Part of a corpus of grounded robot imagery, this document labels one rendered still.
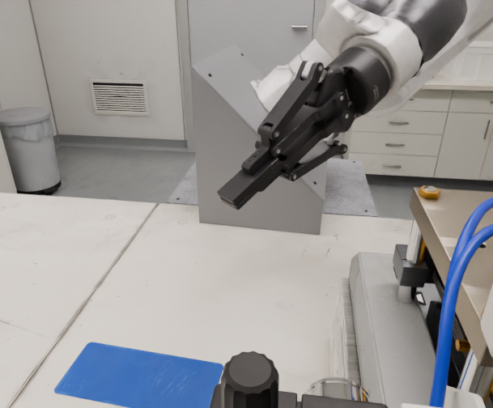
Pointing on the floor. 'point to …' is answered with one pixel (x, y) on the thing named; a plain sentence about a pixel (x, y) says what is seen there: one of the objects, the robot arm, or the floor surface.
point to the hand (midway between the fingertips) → (249, 180)
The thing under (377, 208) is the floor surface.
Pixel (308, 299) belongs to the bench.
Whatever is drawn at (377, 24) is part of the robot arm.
